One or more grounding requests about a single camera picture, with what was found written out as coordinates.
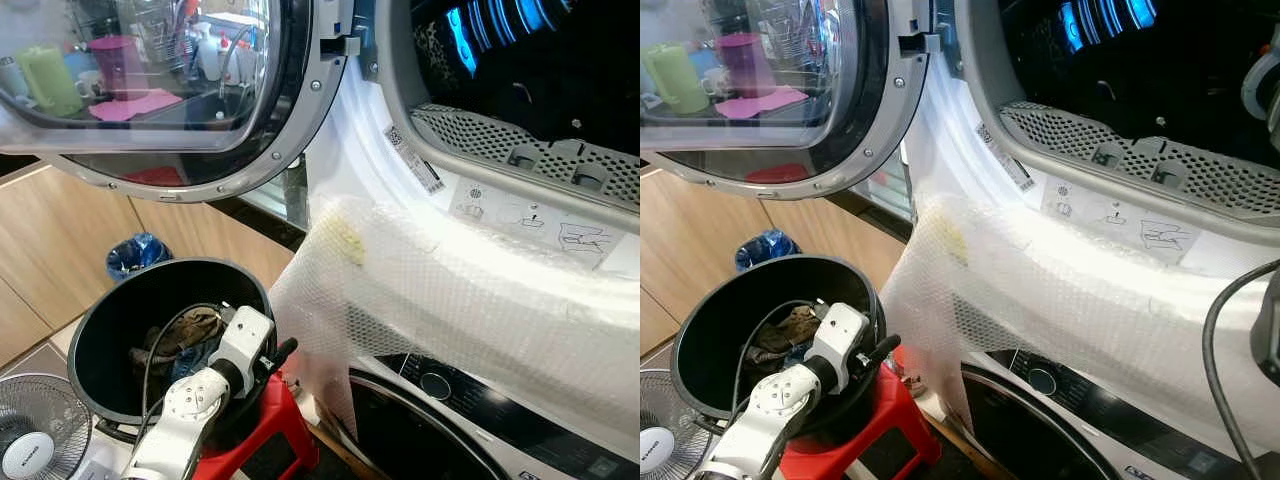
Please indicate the dark clothes pile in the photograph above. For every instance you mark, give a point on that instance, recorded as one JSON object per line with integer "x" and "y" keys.
{"x": 790, "y": 328}
{"x": 190, "y": 330}

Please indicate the black round laundry bucket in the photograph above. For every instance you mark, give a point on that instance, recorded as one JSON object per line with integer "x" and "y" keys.
{"x": 110, "y": 320}
{"x": 710, "y": 320}

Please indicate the white electric fan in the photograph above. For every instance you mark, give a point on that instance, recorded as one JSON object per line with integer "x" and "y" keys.
{"x": 40, "y": 440}
{"x": 662, "y": 440}

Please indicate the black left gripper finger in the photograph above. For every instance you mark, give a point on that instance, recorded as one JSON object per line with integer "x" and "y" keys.
{"x": 885, "y": 348}
{"x": 286, "y": 352}

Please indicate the white barcode sticker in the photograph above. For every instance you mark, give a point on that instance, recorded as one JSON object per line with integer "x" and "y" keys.
{"x": 1003, "y": 157}
{"x": 413, "y": 160}

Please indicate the clear bubble wrap sheet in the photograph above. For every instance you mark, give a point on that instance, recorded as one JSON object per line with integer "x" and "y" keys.
{"x": 1050, "y": 290}
{"x": 450, "y": 300}

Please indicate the white instruction sticker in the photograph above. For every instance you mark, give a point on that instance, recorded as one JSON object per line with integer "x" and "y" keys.
{"x": 510, "y": 215}
{"x": 1110, "y": 220}

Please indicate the purple plastic jug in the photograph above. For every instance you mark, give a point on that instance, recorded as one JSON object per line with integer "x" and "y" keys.
{"x": 112, "y": 65}
{"x": 742, "y": 62}

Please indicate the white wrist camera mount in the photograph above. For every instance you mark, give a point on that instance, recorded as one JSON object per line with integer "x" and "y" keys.
{"x": 840, "y": 335}
{"x": 245, "y": 335}
{"x": 1252, "y": 100}

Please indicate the leopard print garment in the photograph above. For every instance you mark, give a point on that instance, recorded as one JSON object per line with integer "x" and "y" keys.
{"x": 437, "y": 55}
{"x": 1035, "y": 50}

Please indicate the white mug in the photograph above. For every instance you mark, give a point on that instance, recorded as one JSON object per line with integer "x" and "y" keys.
{"x": 85, "y": 84}
{"x": 713, "y": 82}

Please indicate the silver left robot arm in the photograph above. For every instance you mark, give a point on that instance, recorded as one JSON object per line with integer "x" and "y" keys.
{"x": 190, "y": 410}
{"x": 780, "y": 400}

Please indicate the bin with blue bag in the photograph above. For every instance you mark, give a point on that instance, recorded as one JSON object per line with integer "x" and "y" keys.
{"x": 140, "y": 255}
{"x": 768, "y": 250}

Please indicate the green plastic jug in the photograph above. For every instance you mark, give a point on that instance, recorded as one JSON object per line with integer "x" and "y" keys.
{"x": 48, "y": 82}
{"x": 675, "y": 78}

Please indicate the pink cloth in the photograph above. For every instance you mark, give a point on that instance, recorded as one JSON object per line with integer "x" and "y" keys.
{"x": 135, "y": 105}
{"x": 762, "y": 103}

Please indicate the red plastic stool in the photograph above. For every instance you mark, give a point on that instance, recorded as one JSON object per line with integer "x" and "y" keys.
{"x": 890, "y": 420}
{"x": 270, "y": 420}

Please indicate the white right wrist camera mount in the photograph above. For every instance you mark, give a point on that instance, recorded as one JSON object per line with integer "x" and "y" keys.
{"x": 1252, "y": 100}

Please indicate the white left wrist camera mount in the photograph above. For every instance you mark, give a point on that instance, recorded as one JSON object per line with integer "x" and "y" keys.
{"x": 840, "y": 335}
{"x": 245, "y": 335}

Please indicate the black blue striped garment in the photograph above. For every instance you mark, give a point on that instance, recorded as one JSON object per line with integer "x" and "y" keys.
{"x": 1105, "y": 15}
{"x": 500, "y": 20}

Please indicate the round glass dryer door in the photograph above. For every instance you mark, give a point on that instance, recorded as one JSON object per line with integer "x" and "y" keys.
{"x": 300, "y": 130}
{"x": 890, "y": 130}

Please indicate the grey perforated lint filter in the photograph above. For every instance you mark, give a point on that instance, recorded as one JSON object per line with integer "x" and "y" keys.
{"x": 1060, "y": 130}
{"x": 470, "y": 130}

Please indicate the white tumble dryer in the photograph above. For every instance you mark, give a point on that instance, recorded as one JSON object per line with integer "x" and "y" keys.
{"x": 350, "y": 150}
{"x": 945, "y": 150}

